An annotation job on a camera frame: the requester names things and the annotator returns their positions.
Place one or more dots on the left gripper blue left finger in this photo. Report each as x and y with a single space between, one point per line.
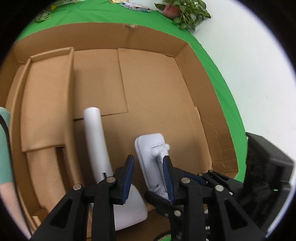
128 171

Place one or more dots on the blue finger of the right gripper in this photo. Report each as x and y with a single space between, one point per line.
163 206
184 174

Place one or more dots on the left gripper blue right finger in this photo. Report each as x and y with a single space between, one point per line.
168 171

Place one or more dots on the white folding phone stand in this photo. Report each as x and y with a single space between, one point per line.
151 149

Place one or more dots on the white hair dryer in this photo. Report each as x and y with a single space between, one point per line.
134 210

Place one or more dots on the small narrow cardboard box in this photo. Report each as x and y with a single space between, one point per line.
45 160

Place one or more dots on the pink teal plush toy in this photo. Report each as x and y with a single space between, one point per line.
9 195

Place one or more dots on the large cardboard box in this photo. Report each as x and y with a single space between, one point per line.
143 81

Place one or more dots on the right potted green plant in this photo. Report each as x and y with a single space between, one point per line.
187 14

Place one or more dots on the potted green plant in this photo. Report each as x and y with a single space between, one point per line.
46 13
187 14

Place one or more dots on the colourful packet at back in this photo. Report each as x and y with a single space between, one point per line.
135 7

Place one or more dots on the green tablecloth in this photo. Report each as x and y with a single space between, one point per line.
105 12

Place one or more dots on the yellow item at back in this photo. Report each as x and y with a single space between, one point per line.
118 1

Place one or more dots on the left potted green plant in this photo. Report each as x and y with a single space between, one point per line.
46 13

